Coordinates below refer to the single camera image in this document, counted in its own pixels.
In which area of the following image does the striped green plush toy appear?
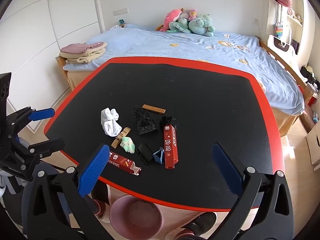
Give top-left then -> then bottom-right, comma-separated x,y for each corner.
167,19 -> 192,34

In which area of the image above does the person's leg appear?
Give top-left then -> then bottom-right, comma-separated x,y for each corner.
91,180 -> 110,205
190,212 -> 217,235

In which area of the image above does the person's right shoe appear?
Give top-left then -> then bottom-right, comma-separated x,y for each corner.
165,226 -> 198,240

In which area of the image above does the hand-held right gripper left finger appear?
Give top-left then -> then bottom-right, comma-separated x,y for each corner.
22,144 -> 113,240

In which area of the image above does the white wardrobe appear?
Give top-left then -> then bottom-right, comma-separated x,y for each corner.
0,0 -> 105,133

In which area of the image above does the long red box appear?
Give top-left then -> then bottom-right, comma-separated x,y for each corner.
164,124 -> 179,170

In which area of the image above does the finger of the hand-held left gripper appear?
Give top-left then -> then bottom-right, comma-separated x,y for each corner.
15,137 -> 66,159
5,107 -> 56,135

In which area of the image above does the person's shoe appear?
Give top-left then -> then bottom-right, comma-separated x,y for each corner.
94,199 -> 112,223
165,226 -> 198,240

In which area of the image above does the pink folded towel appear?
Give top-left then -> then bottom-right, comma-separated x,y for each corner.
61,42 -> 107,55

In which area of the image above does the wooden clip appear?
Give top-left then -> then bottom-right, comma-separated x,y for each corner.
111,127 -> 132,148

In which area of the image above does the pink plush toy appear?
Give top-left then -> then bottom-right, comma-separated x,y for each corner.
160,9 -> 184,32

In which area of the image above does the black table with red edge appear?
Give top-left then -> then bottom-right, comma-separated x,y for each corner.
44,57 -> 285,210

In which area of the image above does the short red box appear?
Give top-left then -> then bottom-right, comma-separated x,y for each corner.
106,151 -> 142,176

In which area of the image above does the small black cloth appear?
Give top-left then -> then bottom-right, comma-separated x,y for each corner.
159,116 -> 175,127

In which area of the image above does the white sock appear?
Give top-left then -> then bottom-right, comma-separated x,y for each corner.
101,107 -> 123,137

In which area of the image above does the person's left leg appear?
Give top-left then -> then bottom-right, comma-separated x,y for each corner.
91,180 -> 110,205

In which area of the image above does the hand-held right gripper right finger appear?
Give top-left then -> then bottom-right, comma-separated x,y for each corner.
212,143 -> 295,240

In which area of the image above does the person's left shoe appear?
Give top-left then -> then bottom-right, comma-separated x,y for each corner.
94,199 -> 112,223

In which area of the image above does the rainbow bubble bag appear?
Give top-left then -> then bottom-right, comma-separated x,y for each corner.
274,24 -> 285,38

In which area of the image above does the green white crumpled tissue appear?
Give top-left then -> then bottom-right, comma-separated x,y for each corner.
120,136 -> 136,154

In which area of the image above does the white wall shelf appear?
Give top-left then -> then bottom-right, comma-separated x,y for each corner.
269,0 -> 304,28

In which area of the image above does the beige folded blanket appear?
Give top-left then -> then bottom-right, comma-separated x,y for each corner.
59,46 -> 107,65

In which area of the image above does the pink trash bin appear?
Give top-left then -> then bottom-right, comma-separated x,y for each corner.
109,195 -> 165,240

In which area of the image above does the teal plush bear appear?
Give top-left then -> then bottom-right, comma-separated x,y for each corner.
189,14 -> 215,37

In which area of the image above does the black mesh pouch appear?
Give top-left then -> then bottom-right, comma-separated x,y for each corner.
133,105 -> 158,135

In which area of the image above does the brown strip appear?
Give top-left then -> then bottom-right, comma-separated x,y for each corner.
142,104 -> 166,114

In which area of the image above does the black plastic holder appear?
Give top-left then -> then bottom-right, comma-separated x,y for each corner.
137,142 -> 153,165

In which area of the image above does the white bag with black panel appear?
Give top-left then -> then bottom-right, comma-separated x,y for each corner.
266,34 -> 297,60

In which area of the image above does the person's right leg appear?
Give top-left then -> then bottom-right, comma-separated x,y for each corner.
190,212 -> 217,235

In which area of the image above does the bed with blue sheet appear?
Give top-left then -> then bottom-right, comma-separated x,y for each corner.
59,24 -> 316,138

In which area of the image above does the blue binder clip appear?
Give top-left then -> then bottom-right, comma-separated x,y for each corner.
152,147 -> 165,165

